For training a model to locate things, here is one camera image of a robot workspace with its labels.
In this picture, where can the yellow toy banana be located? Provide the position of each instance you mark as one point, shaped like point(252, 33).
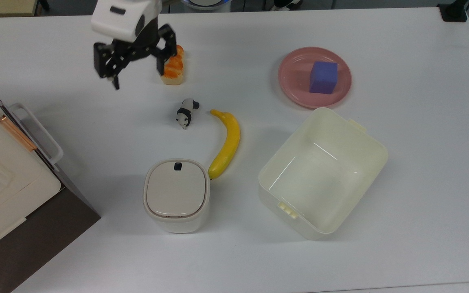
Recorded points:
point(230, 142)

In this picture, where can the beige wooden desk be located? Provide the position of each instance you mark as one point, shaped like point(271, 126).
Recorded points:
point(2, 6)

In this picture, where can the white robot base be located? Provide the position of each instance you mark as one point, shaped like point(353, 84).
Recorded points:
point(204, 3)

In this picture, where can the purple foam cube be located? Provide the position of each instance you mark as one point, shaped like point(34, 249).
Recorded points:
point(323, 77)

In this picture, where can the salmon roe sushi toy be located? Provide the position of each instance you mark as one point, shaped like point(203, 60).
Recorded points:
point(174, 70)

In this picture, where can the small panda figurine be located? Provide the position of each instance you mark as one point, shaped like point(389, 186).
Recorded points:
point(185, 114)

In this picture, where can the cream open plastic container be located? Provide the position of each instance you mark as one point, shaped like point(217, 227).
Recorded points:
point(320, 179)

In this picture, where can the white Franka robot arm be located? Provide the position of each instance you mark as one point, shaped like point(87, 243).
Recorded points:
point(116, 20)

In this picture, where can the white lidded trash can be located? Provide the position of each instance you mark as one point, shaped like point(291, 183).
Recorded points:
point(176, 195)

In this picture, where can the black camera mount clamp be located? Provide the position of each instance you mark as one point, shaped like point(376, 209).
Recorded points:
point(453, 11)

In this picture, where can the dark wood drawer cabinet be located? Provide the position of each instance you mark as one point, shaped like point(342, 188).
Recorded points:
point(35, 240)

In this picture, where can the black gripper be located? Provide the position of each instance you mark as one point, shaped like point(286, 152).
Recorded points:
point(136, 47)

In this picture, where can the pink round plate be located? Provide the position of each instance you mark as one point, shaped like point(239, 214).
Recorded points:
point(295, 79)

